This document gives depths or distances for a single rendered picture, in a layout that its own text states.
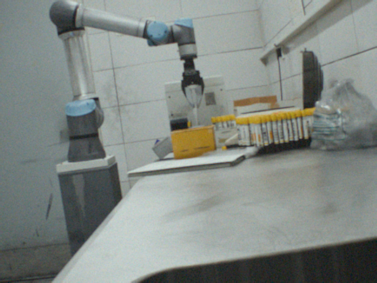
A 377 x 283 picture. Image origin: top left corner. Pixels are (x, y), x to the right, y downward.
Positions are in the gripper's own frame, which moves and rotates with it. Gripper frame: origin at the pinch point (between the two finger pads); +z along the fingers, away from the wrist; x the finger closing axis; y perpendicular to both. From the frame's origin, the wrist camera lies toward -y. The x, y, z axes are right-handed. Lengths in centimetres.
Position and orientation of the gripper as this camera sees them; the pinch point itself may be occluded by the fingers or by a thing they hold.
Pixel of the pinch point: (195, 105)
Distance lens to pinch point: 230.0
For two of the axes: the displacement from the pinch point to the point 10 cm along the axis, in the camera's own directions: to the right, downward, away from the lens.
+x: -9.9, 1.4, 0.1
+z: 1.4, 9.9, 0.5
